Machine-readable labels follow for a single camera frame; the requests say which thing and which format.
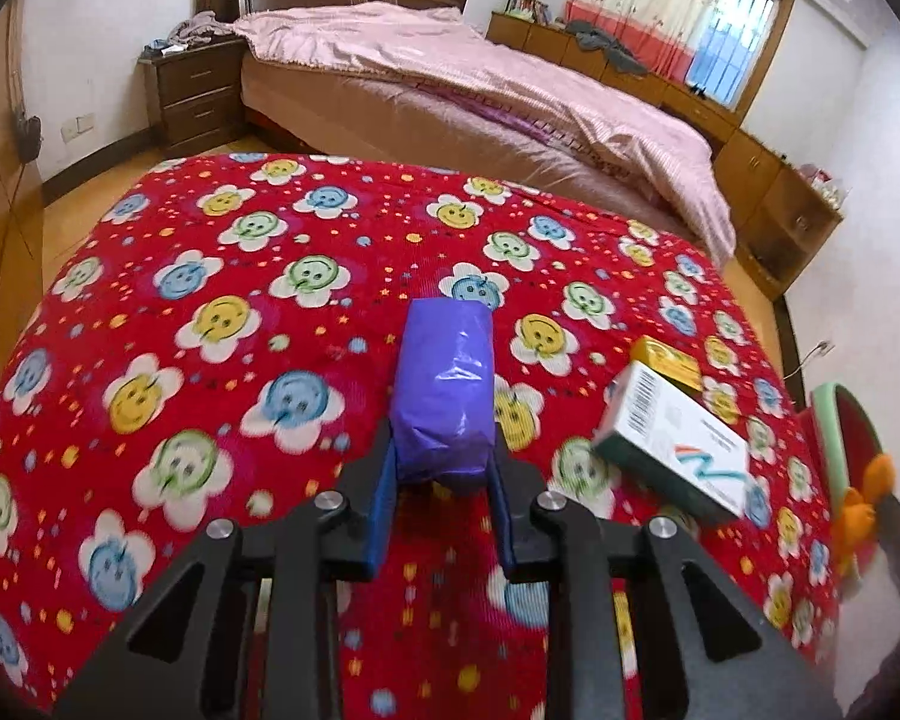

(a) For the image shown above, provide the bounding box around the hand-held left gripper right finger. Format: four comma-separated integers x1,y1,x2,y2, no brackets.
486,427,845,720

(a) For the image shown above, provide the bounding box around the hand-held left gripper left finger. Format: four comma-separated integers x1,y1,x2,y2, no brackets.
52,420,400,720

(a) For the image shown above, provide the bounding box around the red bin with green rim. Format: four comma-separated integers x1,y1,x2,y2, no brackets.
804,381,893,593

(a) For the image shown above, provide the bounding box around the purple plastic packet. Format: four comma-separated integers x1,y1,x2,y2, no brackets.
388,298,496,496

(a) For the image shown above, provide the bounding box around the white and teal box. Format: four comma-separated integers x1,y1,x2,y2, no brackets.
591,361,752,524

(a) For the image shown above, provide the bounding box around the red flower print blanket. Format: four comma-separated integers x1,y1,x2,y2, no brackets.
0,152,845,720

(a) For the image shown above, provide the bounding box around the small yellow box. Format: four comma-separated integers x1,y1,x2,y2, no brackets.
628,335,704,395

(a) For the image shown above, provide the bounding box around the wooden corner shelf unit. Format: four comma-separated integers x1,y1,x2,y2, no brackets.
735,157,847,301

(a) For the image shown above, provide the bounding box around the wooden bed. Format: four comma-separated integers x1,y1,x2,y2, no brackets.
195,0,737,267

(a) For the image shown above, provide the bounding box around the pink quilt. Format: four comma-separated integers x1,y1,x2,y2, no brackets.
229,1,737,263

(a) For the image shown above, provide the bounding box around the dark wooden nightstand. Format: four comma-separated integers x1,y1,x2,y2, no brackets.
139,36,250,155

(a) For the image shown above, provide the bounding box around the dark clothes pile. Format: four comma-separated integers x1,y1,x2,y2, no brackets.
566,19,650,76

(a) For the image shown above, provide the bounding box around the long wooden cabinet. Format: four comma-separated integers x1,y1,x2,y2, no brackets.
486,11,785,241

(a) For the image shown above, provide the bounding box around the row of books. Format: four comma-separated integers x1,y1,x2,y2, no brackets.
504,0,556,25

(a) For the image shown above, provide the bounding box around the black hanging device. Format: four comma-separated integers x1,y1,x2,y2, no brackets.
11,114,44,162

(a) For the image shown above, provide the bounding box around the crumpled grey cloth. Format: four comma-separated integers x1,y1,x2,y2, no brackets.
141,11,237,57

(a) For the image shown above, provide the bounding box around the barred window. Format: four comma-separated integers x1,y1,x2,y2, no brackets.
682,0,796,113

